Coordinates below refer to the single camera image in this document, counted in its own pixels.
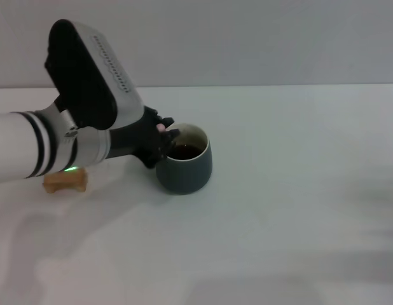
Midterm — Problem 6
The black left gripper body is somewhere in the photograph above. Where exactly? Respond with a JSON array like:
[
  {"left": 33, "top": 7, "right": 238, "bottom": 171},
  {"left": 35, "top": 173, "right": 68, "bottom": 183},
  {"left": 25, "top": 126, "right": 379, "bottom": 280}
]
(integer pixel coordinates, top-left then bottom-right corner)
[{"left": 106, "top": 105, "right": 163, "bottom": 170}]

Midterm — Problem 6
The dark grey ceramic cup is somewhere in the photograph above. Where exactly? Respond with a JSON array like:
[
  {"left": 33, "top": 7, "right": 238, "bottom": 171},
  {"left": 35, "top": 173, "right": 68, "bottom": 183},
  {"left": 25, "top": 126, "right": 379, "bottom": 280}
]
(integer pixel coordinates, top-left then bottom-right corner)
[{"left": 155, "top": 123, "right": 213, "bottom": 195}]

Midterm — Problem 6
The light wooden block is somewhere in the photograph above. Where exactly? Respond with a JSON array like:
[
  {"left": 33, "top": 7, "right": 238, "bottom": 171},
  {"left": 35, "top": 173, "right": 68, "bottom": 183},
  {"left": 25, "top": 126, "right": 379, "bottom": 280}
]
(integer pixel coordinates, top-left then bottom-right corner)
[{"left": 43, "top": 168, "right": 88, "bottom": 194}]

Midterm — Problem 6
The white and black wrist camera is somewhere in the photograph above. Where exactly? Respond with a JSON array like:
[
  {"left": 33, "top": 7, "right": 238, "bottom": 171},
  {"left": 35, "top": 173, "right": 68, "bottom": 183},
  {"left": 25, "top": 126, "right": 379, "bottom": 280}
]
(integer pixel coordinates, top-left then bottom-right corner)
[{"left": 44, "top": 18, "right": 146, "bottom": 131}]

